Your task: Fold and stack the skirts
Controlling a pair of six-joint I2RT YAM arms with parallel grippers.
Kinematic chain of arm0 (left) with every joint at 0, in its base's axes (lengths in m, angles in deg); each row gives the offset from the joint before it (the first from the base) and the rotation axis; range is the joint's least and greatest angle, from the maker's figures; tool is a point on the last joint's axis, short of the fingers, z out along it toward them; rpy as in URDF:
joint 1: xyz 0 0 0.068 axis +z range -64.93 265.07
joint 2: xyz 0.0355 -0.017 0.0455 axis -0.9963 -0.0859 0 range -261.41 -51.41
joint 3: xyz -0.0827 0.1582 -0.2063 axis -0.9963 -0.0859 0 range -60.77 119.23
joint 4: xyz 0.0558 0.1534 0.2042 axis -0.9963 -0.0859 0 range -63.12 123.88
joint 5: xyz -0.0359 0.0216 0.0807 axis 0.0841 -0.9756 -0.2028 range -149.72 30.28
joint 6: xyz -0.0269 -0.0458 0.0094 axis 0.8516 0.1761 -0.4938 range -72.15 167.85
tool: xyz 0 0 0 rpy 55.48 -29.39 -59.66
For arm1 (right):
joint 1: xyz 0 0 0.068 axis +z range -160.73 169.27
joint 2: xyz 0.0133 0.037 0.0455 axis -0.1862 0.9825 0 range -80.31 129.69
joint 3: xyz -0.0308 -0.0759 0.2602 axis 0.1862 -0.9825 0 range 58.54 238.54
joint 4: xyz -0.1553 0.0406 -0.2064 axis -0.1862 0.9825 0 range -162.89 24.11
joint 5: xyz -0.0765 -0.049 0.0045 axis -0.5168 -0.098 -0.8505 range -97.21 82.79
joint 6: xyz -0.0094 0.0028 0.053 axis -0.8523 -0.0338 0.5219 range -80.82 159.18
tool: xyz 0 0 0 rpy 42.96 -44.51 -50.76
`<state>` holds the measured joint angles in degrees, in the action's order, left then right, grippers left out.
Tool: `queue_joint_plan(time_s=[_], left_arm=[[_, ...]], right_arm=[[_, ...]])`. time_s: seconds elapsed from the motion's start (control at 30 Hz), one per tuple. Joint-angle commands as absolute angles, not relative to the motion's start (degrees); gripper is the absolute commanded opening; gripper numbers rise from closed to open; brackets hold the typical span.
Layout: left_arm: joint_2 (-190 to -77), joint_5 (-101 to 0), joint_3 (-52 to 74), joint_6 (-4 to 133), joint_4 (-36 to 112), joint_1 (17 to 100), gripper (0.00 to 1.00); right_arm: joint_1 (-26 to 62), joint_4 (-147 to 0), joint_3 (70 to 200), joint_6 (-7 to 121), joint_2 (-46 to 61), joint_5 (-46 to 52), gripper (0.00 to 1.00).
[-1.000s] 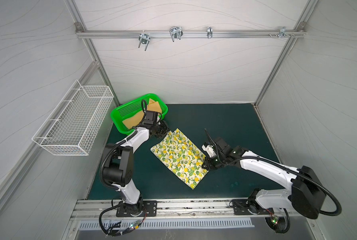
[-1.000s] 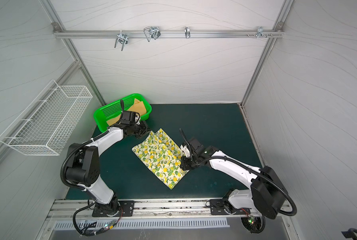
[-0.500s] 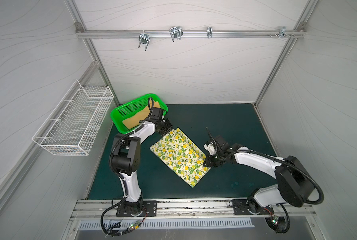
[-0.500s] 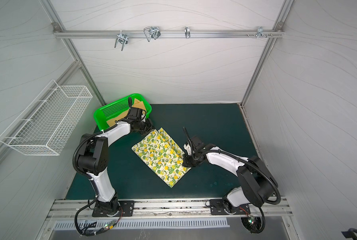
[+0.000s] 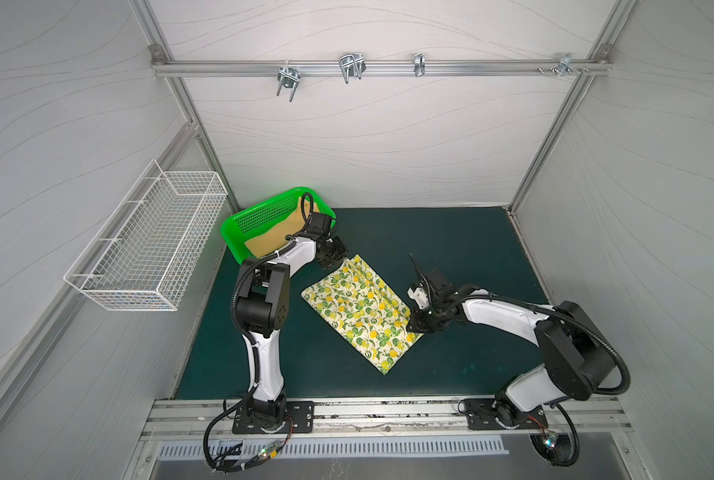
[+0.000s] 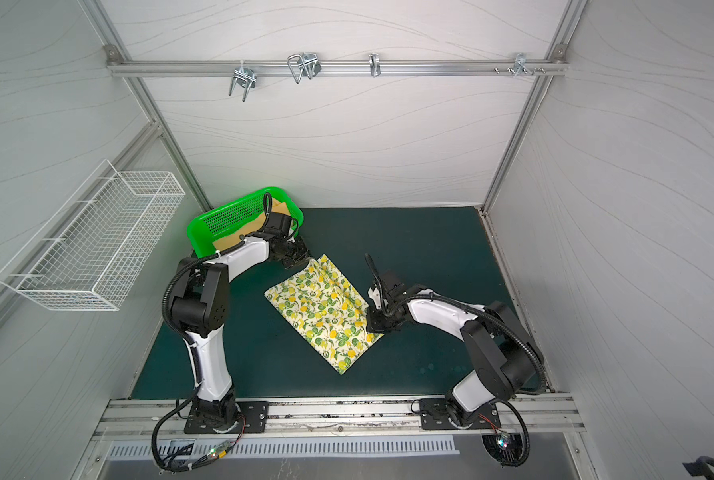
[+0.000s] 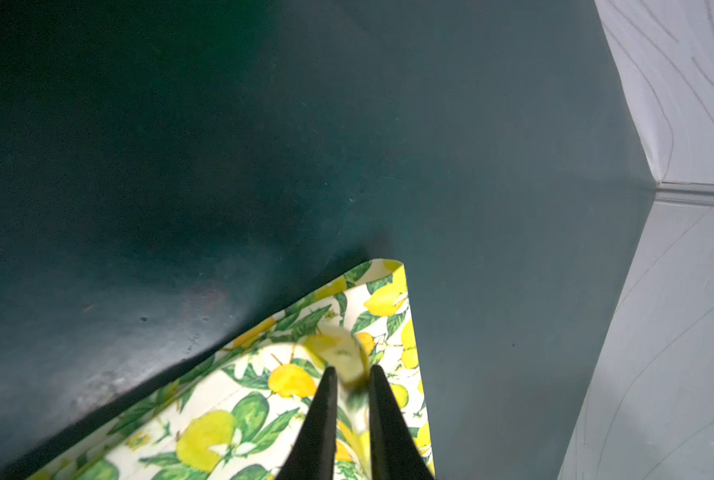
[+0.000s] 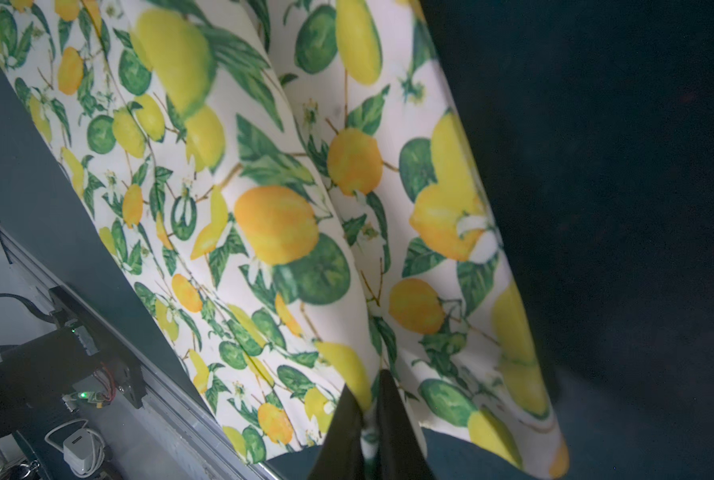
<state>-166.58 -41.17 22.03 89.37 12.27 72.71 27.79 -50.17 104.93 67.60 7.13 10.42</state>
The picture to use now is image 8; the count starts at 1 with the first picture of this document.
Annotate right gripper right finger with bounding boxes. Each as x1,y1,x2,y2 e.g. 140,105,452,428
377,370,435,480

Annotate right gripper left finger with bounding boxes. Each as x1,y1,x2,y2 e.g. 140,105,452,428
308,386,365,480

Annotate lemon print skirt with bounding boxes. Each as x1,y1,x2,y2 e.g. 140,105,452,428
0,1,570,479

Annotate white power adapter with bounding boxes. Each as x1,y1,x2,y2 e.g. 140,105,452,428
43,419,106,479

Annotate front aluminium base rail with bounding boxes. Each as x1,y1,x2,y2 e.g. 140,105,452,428
0,220,286,480

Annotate right base cable bundle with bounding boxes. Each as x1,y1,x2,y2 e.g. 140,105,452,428
0,292,118,415

